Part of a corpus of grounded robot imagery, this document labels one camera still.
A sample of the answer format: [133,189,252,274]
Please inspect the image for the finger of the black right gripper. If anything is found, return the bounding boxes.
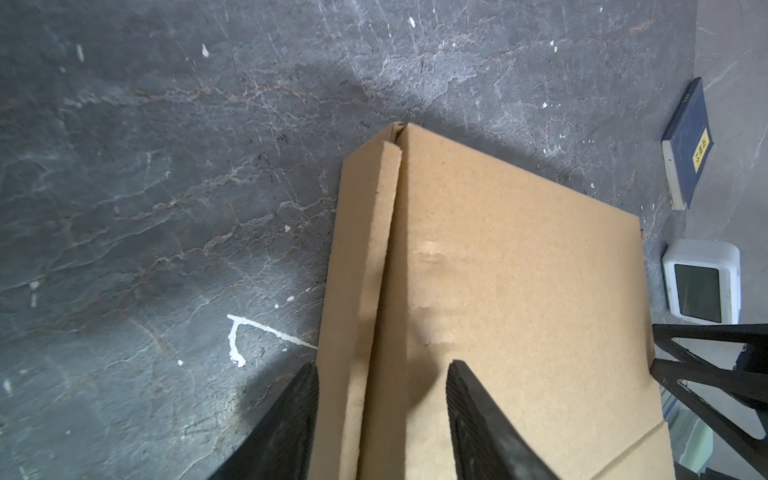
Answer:
[652,324,767,372]
[651,359,767,477]

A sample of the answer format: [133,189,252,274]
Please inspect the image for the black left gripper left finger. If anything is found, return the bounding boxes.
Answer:
[211,362,319,480]

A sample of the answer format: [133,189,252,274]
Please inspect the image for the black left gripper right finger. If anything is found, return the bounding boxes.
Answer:
[446,360,557,479]

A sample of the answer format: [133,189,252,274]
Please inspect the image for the brown cardboard box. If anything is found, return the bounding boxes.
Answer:
[309,123,674,479]

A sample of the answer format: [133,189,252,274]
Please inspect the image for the white handheld device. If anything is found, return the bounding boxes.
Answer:
[662,239,742,325]

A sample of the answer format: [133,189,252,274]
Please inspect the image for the blue book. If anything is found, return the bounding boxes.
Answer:
[661,77,714,210]

